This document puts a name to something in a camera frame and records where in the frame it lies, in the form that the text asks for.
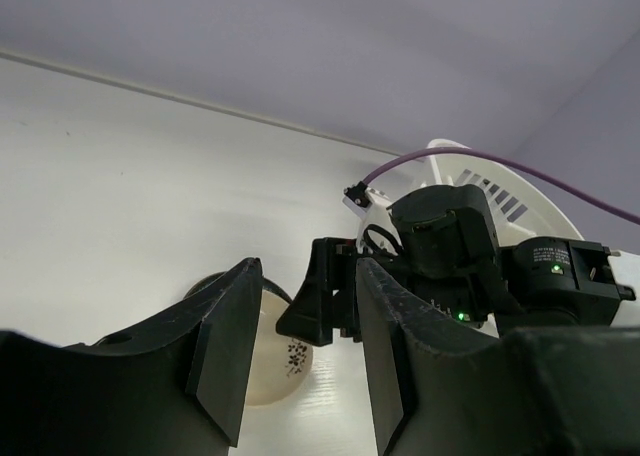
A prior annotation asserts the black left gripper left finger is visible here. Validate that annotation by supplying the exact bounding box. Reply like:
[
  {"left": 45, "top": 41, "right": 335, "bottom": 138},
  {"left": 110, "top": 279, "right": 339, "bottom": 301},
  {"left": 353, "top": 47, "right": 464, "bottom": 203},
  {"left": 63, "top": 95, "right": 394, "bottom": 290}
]
[{"left": 59, "top": 256, "right": 264, "bottom": 450}]

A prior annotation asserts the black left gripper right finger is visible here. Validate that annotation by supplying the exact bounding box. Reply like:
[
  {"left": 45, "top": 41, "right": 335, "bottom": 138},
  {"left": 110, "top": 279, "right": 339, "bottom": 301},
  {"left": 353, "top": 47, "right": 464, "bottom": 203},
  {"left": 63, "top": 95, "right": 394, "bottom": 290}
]
[{"left": 356, "top": 259, "right": 510, "bottom": 455}]

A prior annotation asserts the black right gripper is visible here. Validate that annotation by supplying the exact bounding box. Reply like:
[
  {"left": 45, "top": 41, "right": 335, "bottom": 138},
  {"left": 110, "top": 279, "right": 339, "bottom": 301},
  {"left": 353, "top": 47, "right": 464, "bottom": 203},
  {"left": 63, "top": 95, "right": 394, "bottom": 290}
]
[{"left": 275, "top": 185, "right": 520, "bottom": 347}]

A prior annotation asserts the cream white plate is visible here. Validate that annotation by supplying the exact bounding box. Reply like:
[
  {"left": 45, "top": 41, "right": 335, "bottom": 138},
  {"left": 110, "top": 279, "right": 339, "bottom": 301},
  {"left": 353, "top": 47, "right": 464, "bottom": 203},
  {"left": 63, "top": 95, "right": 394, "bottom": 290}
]
[{"left": 186, "top": 278, "right": 313, "bottom": 407}]

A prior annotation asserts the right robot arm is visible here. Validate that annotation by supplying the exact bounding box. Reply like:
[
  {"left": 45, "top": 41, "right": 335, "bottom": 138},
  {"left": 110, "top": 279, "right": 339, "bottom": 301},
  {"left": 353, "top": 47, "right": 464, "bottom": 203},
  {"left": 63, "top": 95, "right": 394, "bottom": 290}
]
[{"left": 275, "top": 185, "right": 637, "bottom": 347}]

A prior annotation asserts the white plastic dish rack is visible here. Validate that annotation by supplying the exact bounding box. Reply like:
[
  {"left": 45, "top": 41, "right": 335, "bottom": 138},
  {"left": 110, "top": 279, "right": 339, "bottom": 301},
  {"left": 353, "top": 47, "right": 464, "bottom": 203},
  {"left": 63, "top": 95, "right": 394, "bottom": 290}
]
[{"left": 412, "top": 154, "right": 583, "bottom": 246}]

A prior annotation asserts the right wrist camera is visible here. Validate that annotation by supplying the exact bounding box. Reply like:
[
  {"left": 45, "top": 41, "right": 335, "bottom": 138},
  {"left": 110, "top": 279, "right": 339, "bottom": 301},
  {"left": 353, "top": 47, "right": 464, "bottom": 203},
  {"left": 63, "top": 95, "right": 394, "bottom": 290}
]
[{"left": 343, "top": 183, "right": 400, "bottom": 254}]

